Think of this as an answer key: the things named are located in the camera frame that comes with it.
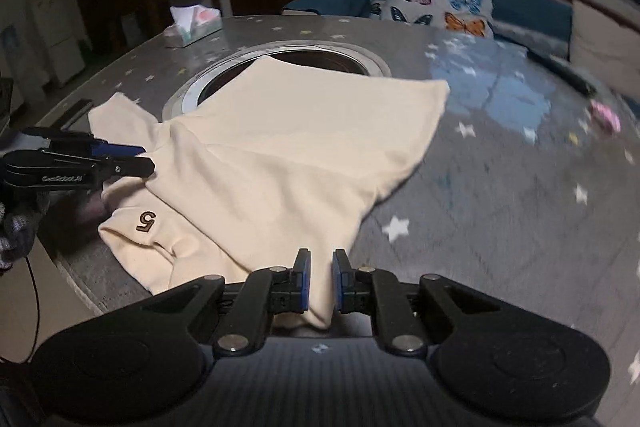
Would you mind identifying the beige cushion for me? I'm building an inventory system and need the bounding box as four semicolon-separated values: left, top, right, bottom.
569;0;640;81

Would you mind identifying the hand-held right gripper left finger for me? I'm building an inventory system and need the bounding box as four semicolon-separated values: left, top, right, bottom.
144;249;312;356

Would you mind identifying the cream t-shirt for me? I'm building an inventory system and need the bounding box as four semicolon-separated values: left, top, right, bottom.
87;57;451;331

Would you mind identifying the grey star print tablecloth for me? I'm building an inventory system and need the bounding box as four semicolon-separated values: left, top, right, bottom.
37;14;640;408

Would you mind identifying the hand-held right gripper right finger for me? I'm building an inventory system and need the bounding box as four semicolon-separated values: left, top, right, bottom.
332;249;502;355

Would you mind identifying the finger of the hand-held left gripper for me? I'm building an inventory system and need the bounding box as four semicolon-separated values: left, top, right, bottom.
22;127;147;160
97;155;156;182

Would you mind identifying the white refrigerator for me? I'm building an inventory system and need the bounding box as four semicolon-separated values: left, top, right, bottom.
29;0;86;86

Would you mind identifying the pink small object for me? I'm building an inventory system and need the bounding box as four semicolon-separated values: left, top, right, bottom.
588;100;622;133

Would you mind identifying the large butterfly print pillow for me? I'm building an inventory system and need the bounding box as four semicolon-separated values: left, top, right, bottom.
380;0;496;39

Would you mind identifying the blue sofa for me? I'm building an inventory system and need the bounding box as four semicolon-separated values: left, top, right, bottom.
281;0;574;58

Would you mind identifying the tissue box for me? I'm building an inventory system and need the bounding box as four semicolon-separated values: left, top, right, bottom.
164;5;223;48

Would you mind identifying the metal table ring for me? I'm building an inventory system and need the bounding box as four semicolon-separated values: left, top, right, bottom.
161;40;392;118

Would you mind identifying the black stick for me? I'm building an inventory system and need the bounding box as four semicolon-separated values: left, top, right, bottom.
527;49;599;96

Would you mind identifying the black cable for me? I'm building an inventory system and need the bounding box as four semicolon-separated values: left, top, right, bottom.
0;254;42;365

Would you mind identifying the person's left hand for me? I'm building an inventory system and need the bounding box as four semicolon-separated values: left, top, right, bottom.
0;199;47;275

